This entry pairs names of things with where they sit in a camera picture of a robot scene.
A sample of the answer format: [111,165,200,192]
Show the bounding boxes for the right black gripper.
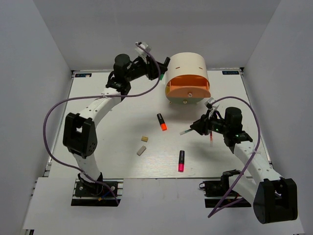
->
[190,109,230,135]

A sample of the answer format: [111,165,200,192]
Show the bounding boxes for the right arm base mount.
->
[199,170,251,208]

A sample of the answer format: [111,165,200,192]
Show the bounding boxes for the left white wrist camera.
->
[135,42,151,58]

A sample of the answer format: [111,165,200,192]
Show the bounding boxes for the pink highlighter marker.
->
[178,150,185,172]

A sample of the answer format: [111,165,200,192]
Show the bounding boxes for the right blue corner label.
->
[222,70,240,75]

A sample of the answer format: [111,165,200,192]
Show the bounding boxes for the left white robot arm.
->
[63,54,170,195]

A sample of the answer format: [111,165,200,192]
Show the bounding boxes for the left blue corner label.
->
[75,73,92,78]

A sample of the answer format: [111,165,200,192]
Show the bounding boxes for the white green pen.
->
[179,128,193,135]

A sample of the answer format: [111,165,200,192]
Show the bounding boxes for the beige eraser block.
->
[136,145,146,156]

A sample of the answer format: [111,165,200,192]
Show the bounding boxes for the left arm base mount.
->
[71,174,124,207]

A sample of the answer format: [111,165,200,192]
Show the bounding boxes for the purple cable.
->
[207,96,263,218]
[43,42,161,205]

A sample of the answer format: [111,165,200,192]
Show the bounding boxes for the orange highlighter marker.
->
[157,113,167,131]

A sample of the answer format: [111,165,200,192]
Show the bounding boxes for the blue corner label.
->
[222,70,240,75]
[75,73,92,78]

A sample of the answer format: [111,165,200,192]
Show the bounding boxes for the round wooden drawer cabinet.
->
[165,52,211,104]

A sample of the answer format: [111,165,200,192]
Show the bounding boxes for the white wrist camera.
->
[135,42,151,58]
[205,97,219,117]

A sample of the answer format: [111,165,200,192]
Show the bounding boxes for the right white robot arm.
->
[190,107,298,224]

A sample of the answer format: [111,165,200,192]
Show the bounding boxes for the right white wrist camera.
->
[205,97,219,117]

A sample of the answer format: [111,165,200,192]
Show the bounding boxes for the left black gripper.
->
[126,55,168,83]

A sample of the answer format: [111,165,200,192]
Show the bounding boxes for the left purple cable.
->
[43,42,161,205]

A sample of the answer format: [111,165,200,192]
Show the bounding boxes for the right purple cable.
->
[207,96,263,218]

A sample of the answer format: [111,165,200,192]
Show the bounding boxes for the small cork eraser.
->
[141,136,149,142]

